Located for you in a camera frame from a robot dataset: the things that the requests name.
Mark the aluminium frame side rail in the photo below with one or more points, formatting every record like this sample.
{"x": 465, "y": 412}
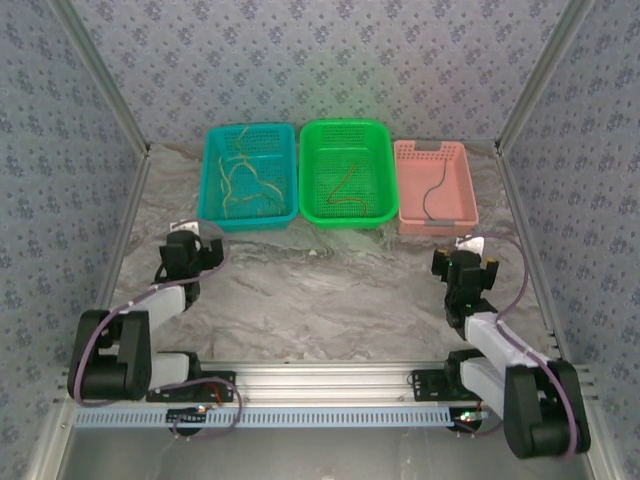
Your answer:
{"x": 117, "y": 250}
{"x": 546, "y": 300}

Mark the grey metal panel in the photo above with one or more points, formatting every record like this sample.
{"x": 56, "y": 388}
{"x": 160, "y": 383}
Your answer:
{"x": 325, "y": 455}

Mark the teal plastic basket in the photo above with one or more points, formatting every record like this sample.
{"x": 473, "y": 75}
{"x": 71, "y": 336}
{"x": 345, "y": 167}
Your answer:
{"x": 265, "y": 150}

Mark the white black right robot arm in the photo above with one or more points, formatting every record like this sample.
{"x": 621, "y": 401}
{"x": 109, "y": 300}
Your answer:
{"x": 480, "y": 375}

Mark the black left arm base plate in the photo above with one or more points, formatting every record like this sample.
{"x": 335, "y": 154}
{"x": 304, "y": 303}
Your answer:
{"x": 225, "y": 392}

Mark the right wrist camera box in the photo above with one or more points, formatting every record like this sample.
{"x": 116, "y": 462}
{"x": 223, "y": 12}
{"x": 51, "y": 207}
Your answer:
{"x": 472, "y": 244}

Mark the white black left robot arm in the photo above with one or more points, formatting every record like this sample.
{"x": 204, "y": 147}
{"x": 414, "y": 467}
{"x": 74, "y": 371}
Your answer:
{"x": 167, "y": 310}

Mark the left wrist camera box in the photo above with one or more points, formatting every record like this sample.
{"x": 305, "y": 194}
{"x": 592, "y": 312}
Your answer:
{"x": 182, "y": 226}

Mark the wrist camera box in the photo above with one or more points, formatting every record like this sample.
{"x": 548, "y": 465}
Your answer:
{"x": 472, "y": 244}
{"x": 182, "y": 226}

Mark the aluminium frame post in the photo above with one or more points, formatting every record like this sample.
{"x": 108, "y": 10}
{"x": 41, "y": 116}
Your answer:
{"x": 104, "y": 75}
{"x": 540, "y": 75}
{"x": 46, "y": 445}
{"x": 602, "y": 470}

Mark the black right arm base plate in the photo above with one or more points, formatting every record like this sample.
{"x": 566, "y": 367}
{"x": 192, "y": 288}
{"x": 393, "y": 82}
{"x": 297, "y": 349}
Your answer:
{"x": 425, "y": 387}

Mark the small black controller board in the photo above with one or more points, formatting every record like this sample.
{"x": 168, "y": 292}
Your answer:
{"x": 465, "y": 425}
{"x": 187, "y": 419}

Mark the aluminium mounting rail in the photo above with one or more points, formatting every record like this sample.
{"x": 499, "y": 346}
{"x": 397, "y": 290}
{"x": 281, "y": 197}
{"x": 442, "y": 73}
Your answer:
{"x": 325, "y": 382}

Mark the green plastic basket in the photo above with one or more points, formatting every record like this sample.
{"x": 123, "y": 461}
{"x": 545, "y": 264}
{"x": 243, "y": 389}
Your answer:
{"x": 345, "y": 145}

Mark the pink plastic basket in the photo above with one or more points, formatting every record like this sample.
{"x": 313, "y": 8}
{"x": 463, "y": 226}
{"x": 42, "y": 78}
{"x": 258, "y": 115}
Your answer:
{"x": 415, "y": 175}

